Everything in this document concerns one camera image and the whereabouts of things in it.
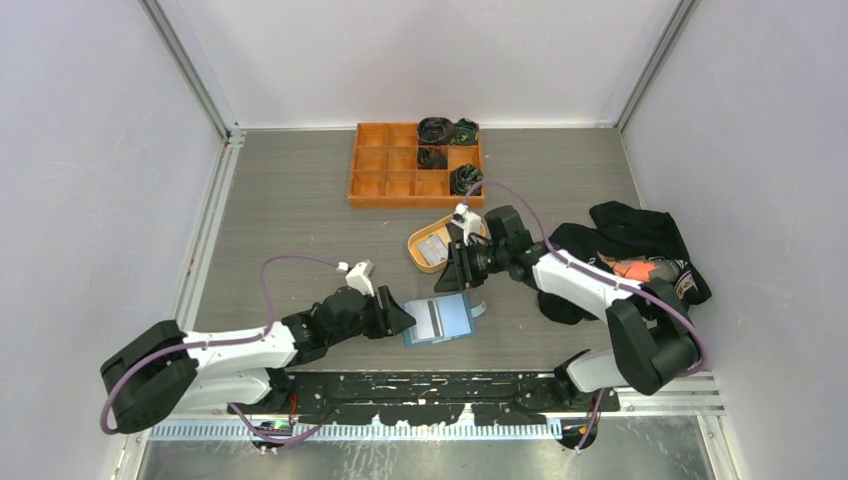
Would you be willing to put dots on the orange compartment organizer tray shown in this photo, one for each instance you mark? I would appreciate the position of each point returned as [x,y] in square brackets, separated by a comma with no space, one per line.
[386,173]

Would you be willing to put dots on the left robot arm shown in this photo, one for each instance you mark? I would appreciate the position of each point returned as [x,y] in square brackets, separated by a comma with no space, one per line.
[166,369]

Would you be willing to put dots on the green rolled sock top right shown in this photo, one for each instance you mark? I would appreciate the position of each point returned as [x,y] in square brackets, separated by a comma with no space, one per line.
[466,133]

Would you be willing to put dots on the dark rolled sock middle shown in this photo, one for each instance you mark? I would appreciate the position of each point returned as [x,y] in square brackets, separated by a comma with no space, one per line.
[431,158]

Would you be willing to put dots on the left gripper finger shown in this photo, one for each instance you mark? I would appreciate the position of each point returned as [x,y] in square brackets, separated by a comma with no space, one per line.
[387,303]
[396,321]

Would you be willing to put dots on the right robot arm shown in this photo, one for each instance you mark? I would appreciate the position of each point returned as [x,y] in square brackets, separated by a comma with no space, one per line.
[653,340]

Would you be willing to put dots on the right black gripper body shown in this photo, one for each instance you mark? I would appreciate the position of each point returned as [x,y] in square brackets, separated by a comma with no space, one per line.
[482,261]

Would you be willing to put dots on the black and white card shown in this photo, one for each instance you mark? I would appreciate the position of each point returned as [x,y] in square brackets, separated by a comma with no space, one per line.
[428,321]

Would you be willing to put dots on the dark rolled sock top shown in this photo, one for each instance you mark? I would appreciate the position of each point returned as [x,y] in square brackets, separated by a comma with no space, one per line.
[435,131]

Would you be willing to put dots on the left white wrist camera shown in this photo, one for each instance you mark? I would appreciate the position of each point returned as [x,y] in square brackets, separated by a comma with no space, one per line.
[358,276]

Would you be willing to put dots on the black garment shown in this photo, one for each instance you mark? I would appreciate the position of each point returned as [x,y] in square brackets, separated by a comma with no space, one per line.
[635,244]

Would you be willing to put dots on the dark rolled sock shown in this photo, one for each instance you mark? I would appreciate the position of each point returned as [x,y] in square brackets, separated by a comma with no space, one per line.
[431,158]
[435,131]

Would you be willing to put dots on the blue leather card holder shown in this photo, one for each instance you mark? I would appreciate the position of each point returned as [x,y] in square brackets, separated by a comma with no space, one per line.
[442,318]

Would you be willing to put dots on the grey card in tray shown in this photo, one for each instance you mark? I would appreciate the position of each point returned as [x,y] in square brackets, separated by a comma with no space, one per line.
[432,249]

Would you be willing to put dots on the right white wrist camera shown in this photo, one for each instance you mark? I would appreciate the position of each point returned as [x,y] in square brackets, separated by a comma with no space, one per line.
[467,222]

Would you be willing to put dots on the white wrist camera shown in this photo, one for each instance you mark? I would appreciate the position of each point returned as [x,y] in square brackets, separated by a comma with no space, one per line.
[467,222]
[358,276]

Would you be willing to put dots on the oval wooden tray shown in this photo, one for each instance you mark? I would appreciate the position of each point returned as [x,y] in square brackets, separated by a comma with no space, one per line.
[438,227]

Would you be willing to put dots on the aluminium frame rail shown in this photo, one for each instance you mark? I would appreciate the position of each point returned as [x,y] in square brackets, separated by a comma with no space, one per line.
[695,396]

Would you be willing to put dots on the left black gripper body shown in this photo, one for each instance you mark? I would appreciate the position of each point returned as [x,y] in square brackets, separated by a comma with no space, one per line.
[373,321]

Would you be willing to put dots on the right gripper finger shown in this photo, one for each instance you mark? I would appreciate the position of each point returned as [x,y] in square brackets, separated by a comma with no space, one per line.
[458,248]
[456,277]

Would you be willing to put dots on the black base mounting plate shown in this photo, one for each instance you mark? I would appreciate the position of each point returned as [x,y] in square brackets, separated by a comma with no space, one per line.
[426,398]

